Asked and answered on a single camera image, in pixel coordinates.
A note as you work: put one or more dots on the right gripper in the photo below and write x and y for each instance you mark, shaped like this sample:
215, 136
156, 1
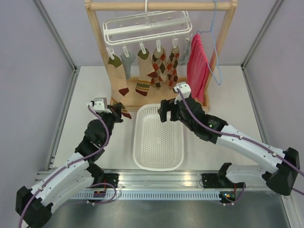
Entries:
166, 105

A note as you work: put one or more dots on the left aluminium frame post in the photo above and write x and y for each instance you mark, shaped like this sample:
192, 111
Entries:
53, 31

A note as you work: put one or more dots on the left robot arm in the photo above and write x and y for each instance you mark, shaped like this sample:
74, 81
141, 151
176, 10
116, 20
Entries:
36, 205

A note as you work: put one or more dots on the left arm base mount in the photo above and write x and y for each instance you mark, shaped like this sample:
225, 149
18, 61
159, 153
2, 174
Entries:
104, 179

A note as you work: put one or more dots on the white slotted cable duct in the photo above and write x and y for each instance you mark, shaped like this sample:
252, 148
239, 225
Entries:
148, 195

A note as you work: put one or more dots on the beige striped sock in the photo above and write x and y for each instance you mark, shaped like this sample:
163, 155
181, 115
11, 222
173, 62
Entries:
116, 73
145, 68

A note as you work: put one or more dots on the white perforated plastic basket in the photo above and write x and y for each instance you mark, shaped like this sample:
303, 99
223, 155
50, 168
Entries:
157, 146

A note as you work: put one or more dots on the aluminium frame post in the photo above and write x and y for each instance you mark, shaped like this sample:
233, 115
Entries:
53, 31
274, 10

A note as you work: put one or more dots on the wooden clothes rack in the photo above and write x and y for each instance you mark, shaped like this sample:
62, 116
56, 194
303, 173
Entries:
100, 12

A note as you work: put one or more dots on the argyle sock right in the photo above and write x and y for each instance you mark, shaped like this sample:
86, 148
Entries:
172, 64

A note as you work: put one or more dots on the argyle sock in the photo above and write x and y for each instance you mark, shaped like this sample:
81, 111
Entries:
159, 65
172, 64

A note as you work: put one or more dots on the pink towel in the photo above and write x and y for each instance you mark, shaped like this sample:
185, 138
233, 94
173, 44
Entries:
197, 69

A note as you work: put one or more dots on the blue wire hanger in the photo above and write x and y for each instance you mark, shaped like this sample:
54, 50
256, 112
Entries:
214, 44

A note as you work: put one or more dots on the white clip sock hanger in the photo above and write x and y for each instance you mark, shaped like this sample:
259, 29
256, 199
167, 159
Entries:
145, 27

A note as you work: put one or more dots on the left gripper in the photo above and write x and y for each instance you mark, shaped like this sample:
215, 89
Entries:
117, 108

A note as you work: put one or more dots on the right aluminium frame post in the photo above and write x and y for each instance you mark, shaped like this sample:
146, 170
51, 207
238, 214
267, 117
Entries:
274, 10

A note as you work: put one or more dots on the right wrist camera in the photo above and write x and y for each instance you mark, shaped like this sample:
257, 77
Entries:
182, 88

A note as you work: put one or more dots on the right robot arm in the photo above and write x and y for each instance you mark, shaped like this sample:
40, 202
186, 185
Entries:
277, 167

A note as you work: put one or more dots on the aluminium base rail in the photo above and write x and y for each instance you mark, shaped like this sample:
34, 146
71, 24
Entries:
156, 180

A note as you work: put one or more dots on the argyle sock left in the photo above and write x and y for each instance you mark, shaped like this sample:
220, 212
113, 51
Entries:
159, 65

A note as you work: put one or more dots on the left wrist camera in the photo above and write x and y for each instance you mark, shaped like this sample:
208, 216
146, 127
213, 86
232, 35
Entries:
99, 105

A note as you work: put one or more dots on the grey sock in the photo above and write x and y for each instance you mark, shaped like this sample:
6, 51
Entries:
184, 58
127, 63

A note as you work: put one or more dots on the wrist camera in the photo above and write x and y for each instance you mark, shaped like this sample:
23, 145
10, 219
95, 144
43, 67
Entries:
99, 105
182, 88

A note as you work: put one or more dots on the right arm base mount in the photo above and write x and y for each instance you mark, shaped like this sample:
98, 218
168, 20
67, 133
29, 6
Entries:
220, 180

